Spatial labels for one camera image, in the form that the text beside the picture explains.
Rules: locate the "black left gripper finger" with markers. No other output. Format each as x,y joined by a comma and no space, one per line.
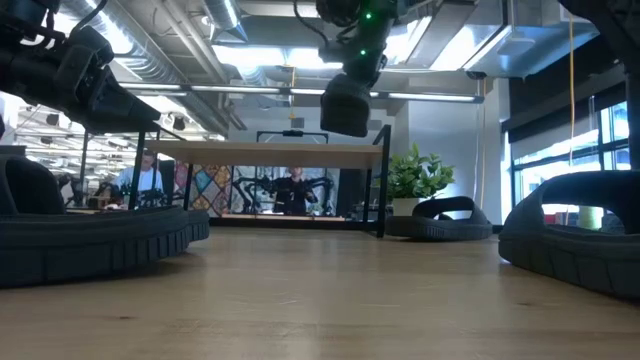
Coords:
125,112

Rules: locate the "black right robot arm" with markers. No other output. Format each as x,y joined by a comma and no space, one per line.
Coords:
372,30

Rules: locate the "black background monitor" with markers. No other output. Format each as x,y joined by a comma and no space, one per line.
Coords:
12,150

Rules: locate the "person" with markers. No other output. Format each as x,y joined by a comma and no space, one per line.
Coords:
142,180
294,195

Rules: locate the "black background robot rig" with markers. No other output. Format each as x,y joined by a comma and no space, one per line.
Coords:
292,133

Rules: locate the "green plant in white pot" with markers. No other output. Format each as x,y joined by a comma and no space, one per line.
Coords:
415,175

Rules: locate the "yellow-green cylinder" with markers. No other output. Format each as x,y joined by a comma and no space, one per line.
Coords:
590,218

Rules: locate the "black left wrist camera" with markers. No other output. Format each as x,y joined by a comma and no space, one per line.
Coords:
82,60

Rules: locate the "silver corrugated ceiling duct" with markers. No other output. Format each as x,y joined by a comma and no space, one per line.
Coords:
145,65

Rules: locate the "dark ceiling security camera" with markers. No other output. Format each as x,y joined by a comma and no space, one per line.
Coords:
476,75

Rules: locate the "colourful patterned wall panel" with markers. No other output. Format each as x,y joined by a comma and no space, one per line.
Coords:
210,190

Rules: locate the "wooden shelf with black frame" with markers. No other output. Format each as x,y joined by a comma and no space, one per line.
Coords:
270,154

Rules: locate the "silver smooth ceiling duct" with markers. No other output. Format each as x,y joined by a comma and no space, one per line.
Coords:
225,15

